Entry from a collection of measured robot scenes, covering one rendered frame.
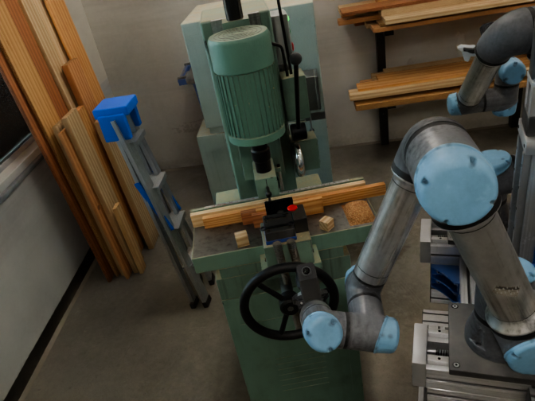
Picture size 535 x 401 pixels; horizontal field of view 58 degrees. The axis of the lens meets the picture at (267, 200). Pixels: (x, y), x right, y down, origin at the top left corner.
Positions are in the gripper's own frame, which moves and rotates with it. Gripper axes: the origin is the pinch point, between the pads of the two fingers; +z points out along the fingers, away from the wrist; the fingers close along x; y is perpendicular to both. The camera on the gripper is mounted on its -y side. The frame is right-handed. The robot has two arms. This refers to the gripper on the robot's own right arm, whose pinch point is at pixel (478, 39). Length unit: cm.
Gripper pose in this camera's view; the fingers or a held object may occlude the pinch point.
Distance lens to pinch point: 205.6
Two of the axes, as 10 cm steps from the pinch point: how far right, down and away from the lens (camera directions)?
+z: 0.4, -5.3, 8.5
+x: 9.5, -2.3, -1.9
